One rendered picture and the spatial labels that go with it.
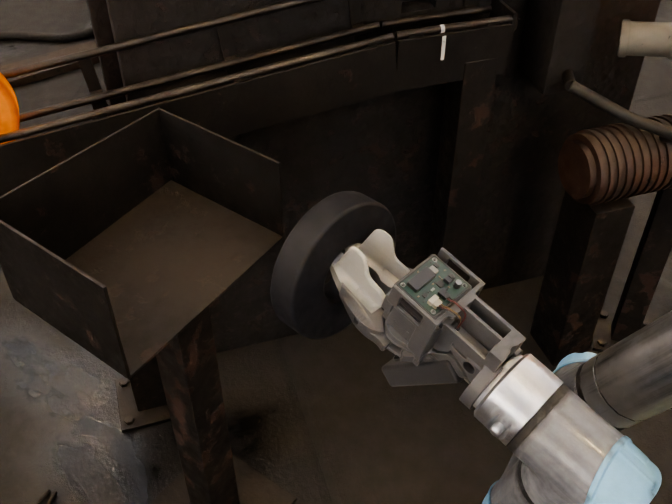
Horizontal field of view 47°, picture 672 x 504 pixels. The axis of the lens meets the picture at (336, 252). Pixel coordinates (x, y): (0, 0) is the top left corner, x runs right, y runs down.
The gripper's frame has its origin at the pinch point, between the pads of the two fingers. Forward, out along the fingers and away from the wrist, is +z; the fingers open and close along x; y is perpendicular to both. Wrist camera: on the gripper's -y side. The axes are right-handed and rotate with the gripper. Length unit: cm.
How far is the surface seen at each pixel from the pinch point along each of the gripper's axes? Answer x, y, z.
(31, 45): -64, -125, 182
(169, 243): 3.5, -18.5, 21.6
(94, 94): -6, -21, 52
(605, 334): -78, -69, -23
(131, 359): 17.4, -16.6, 10.4
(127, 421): 6, -81, 30
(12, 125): 6, -21, 53
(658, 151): -72, -20, -10
